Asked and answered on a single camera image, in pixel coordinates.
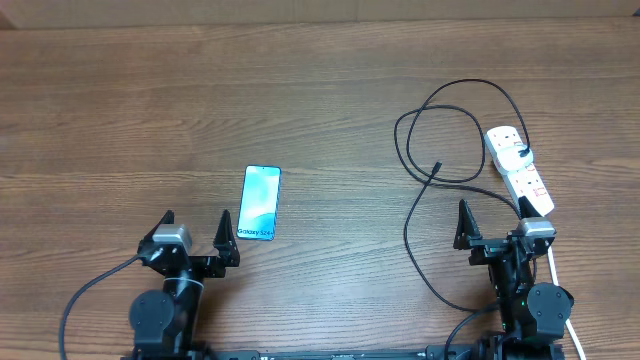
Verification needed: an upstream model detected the white power strip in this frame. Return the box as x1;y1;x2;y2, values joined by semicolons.
484;126;554;216

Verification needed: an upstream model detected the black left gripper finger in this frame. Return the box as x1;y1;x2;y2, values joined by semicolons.
144;210;175;241
213;210;240;267

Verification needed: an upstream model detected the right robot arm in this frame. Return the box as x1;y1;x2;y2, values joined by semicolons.
443;197;574;359

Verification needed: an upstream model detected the black USB charging cable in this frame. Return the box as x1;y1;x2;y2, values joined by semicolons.
393;78;532;314

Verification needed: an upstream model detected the white power strip cord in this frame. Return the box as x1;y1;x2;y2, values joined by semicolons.
547;246;587;360

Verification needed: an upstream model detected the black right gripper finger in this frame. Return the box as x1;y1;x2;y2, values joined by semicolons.
453;199;482;250
518;196;541;219

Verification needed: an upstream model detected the white charger plug adapter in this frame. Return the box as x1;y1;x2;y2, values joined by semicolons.
495;144;534;175

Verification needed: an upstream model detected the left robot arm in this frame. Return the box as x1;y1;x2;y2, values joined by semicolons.
129;210;240;359

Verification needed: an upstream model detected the blue Samsung Galaxy smartphone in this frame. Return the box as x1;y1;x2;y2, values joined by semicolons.
237;165;282;241

